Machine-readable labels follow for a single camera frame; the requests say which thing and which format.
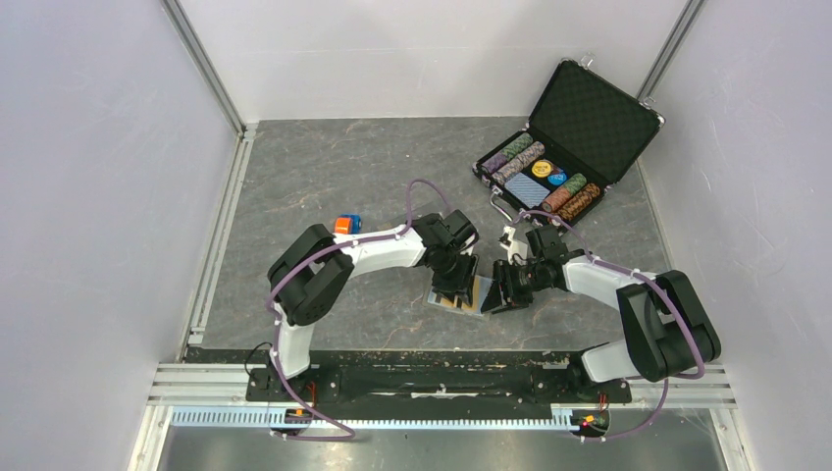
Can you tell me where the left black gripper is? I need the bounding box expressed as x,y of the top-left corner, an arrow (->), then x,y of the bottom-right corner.
432,248 -> 480,308

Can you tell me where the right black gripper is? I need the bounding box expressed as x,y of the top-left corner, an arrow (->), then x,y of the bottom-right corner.
481,258 -> 546,314

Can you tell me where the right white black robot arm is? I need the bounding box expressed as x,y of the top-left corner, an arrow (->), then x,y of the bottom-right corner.
481,225 -> 721,400

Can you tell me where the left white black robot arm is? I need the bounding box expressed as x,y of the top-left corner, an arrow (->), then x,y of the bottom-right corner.
266,210 -> 479,400

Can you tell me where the blue playing card deck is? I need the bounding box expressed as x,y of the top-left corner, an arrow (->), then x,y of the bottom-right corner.
504,173 -> 550,208

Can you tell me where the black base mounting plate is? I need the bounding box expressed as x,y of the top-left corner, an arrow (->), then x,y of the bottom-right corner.
243,350 -> 632,421

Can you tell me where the orange blue small object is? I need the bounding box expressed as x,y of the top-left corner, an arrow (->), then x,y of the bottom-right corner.
333,213 -> 362,235

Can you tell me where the blue dealer chip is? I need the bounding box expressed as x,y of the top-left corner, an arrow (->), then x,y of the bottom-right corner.
546,171 -> 568,186

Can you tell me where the purple poker chip row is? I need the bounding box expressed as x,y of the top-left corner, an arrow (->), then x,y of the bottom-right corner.
482,141 -> 546,184

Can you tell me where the yellow dealer chip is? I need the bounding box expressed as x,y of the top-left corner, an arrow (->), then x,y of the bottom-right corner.
531,159 -> 554,179

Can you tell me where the green poker chip row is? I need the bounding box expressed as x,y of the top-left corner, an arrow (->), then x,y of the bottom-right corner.
499,132 -> 534,161

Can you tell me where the black poker chip case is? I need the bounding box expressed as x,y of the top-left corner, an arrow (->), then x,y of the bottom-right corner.
472,58 -> 665,225

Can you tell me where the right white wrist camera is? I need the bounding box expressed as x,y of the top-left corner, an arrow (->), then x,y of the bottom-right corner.
498,226 -> 529,265

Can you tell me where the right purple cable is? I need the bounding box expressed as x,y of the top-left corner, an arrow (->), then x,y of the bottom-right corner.
492,197 -> 706,444

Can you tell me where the purple cable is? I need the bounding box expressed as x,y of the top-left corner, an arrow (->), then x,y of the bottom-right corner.
265,179 -> 453,442
492,197 -> 706,444

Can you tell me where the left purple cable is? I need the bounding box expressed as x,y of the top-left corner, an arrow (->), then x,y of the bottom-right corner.
265,179 -> 453,442

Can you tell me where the aluminium frame rail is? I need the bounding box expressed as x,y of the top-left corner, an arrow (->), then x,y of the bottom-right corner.
119,1 -> 250,470

